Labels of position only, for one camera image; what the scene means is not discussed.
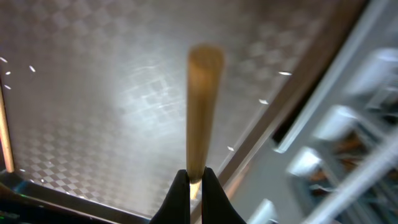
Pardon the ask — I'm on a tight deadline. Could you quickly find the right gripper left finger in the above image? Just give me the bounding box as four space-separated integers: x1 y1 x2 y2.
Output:
149 169 190 224

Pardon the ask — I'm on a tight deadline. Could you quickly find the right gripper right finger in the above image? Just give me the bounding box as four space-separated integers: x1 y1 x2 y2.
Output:
201 167 246 224

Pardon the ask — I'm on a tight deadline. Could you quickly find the wooden chopstick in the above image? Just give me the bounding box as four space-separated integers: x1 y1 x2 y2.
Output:
0 91 15 173
186 44 224 200

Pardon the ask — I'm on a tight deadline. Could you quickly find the grey dishwasher rack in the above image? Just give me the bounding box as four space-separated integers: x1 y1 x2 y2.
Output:
230 1 397 223

